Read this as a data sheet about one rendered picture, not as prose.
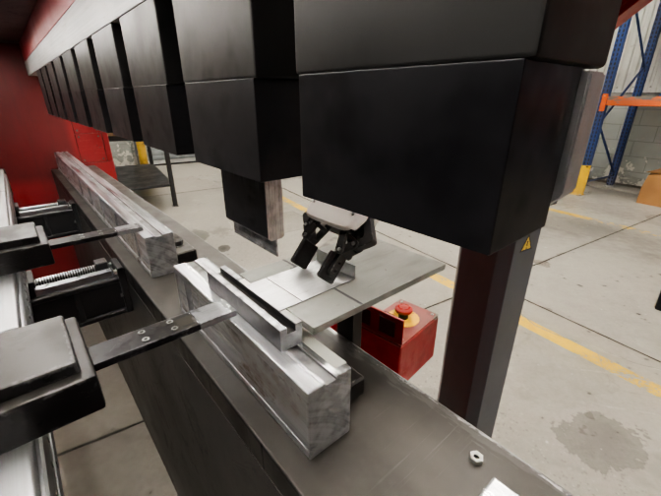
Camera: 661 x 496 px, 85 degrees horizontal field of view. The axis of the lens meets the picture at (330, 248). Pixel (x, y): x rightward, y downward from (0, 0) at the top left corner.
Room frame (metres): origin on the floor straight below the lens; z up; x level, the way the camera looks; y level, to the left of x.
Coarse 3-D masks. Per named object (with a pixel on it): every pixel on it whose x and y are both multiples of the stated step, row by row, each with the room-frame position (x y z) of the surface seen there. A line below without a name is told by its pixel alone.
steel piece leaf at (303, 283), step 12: (324, 252) 0.51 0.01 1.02; (312, 264) 0.51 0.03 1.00; (348, 264) 0.47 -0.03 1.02; (276, 276) 0.47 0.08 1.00; (288, 276) 0.47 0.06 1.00; (300, 276) 0.47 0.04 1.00; (312, 276) 0.47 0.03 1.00; (348, 276) 0.47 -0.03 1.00; (288, 288) 0.43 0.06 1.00; (300, 288) 0.43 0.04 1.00; (312, 288) 0.43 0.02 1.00; (324, 288) 0.43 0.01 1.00
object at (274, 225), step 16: (224, 176) 0.42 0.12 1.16; (240, 176) 0.39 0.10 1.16; (224, 192) 0.43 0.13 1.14; (240, 192) 0.40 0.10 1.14; (256, 192) 0.37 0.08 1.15; (272, 192) 0.36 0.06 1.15; (240, 208) 0.40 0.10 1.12; (256, 208) 0.37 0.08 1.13; (272, 208) 0.36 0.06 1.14; (240, 224) 0.41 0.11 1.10; (256, 224) 0.37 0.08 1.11; (272, 224) 0.36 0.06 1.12; (256, 240) 0.40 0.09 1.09; (272, 240) 0.36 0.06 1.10
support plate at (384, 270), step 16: (368, 256) 0.54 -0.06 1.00; (384, 256) 0.54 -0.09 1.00; (400, 256) 0.54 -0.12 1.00; (416, 256) 0.54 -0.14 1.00; (256, 272) 0.48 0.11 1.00; (272, 272) 0.48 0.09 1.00; (368, 272) 0.48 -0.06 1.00; (384, 272) 0.48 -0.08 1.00; (400, 272) 0.48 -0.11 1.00; (416, 272) 0.48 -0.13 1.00; (432, 272) 0.49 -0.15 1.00; (352, 288) 0.43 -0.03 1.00; (368, 288) 0.43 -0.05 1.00; (384, 288) 0.43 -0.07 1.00; (400, 288) 0.44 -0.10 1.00; (304, 304) 0.39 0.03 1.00; (320, 304) 0.39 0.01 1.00; (336, 304) 0.39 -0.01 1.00; (352, 304) 0.39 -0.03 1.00; (368, 304) 0.40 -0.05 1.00; (304, 320) 0.36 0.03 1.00; (320, 320) 0.36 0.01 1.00; (336, 320) 0.37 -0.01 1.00
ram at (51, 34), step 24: (48, 0) 1.01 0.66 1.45; (72, 0) 0.79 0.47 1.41; (96, 0) 0.64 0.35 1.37; (120, 0) 0.55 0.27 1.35; (144, 0) 0.48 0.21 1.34; (48, 24) 1.09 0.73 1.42; (72, 24) 0.83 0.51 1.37; (96, 24) 0.67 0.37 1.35; (24, 48) 1.85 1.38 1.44; (48, 48) 1.19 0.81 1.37; (72, 48) 0.91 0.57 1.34
